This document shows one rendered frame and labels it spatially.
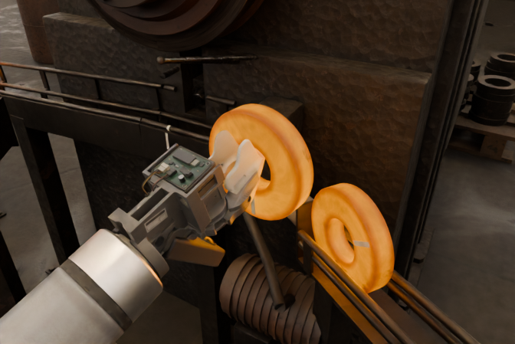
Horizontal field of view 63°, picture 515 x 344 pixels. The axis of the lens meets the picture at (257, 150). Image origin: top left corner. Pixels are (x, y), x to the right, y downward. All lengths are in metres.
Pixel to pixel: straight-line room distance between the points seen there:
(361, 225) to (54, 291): 0.36
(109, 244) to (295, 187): 0.22
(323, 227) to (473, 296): 1.04
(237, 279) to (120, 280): 0.43
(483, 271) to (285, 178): 1.30
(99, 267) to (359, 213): 0.32
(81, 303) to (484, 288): 1.44
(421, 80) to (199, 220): 0.46
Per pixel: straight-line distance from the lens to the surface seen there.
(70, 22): 1.19
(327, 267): 0.65
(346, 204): 0.58
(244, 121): 0.52
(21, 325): 0.43
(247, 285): 0.81
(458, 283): 1.66
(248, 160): 0.50
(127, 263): 0.42
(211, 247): 0.53
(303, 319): 0.78
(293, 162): 0.50
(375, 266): 0.58
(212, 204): 0.48
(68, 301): 0.42
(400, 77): 0.76
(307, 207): 0.67
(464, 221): 1.94
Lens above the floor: 1.13
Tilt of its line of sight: 31 degrees down
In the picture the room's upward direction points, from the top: straight up
